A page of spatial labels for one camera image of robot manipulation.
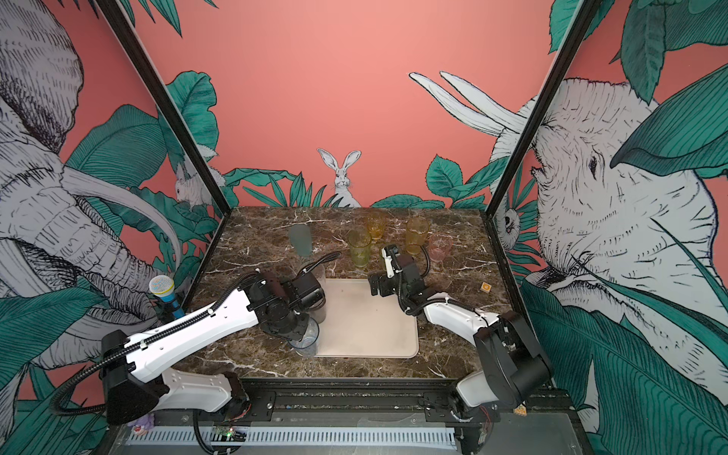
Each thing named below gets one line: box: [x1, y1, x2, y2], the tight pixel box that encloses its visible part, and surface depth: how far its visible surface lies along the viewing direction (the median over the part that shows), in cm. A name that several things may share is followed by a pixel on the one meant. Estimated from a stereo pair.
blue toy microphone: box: [148, 274, 186, 320], surface depth 73 cm
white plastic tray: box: [314, 277, 420, 359], surface depth 88 cm
